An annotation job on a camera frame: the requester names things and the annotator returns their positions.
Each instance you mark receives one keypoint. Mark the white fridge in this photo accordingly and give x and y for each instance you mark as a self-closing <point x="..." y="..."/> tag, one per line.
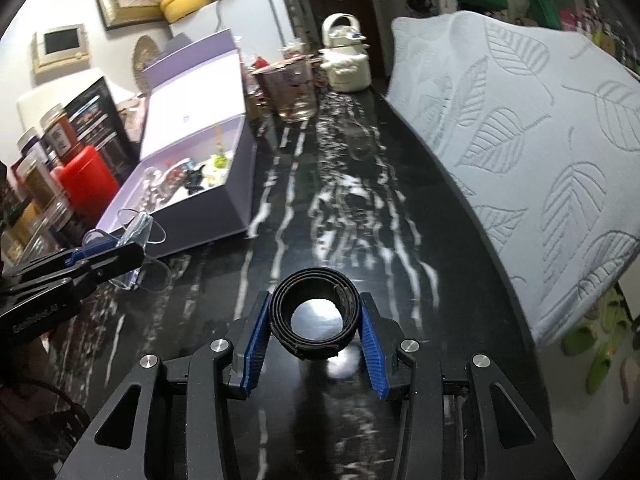
<point x="250" y="10"/>

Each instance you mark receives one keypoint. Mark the green slipper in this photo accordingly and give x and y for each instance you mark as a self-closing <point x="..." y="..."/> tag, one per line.
<point x="582" y="337"/>
<point x="597" y="375"/>

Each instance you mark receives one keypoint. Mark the black band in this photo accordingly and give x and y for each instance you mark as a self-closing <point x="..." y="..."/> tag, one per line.
<point x="280" y="305"/>

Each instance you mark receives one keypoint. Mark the clear hair claw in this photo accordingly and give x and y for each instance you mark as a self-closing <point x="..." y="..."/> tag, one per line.
<point x="135" y="225"/>

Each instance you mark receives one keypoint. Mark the red canister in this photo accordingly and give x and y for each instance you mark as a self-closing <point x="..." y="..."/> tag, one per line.
<point x="90" y="180"/>

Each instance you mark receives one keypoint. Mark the lavender gift box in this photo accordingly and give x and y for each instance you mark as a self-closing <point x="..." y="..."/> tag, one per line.
<point x="200" y="100"/>

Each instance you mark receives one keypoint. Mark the black snack pouch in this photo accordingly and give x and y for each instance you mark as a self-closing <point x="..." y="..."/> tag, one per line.
<point x="100" y="120"/>

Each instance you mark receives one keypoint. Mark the row of bottles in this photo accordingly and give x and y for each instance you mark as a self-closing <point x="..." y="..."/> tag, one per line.
<point x="610" y="20"/>

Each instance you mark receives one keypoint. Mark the woven round tray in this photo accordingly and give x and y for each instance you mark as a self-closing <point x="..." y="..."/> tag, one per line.
<point x="147" y="60"/>

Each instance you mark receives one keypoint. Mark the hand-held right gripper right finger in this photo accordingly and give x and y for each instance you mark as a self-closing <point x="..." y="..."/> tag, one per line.
<point x="375" y="350"/>

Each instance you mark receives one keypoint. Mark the leaf pattern covered chair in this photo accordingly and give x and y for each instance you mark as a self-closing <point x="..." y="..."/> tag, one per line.
<point x="525" y="135"/>

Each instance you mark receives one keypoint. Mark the clear jar brown contents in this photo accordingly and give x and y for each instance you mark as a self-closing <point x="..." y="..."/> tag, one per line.
<point x="35" y="185"/>

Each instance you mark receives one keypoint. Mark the black hair claw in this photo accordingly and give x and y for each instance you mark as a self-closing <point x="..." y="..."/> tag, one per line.
<point x="195" y="182"/>

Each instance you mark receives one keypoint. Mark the dark lid jar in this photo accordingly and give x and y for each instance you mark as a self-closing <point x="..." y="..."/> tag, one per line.
<point x="31" y="145"/>

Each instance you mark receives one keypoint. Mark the glass jars at left edge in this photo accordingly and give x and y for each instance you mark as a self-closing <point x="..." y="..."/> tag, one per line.
<point x="47" y="230"/>

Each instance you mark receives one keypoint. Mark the white character kettle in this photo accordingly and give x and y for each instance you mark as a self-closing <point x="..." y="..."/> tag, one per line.
<point x="345" y="65"/>

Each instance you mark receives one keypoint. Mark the pearl wavy hair claw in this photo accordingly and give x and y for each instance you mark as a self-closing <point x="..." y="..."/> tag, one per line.
<point x="152" y="187"/>

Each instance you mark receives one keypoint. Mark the glass cup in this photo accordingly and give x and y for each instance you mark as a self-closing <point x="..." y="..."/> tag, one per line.
<point x="290" y="95"/>

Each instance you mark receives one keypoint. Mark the labelled brown jar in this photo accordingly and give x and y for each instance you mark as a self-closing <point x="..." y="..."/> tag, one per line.
<point x="60" y="135"/>

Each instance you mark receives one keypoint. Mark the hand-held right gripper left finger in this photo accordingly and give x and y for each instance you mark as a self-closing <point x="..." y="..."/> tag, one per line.
<point x="255" y="345"/>

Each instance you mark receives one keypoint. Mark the cream hair claw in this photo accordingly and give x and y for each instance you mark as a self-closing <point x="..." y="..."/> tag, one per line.
<point x="212" y="174"/>

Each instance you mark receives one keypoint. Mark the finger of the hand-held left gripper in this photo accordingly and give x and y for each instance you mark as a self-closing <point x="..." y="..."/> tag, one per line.
<point x="92" y="252"/>
<point x="115" y="260"/>

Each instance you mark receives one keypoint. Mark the cream wall intercom panel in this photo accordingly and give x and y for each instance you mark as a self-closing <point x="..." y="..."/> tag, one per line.
<point x="60" y="45"/>

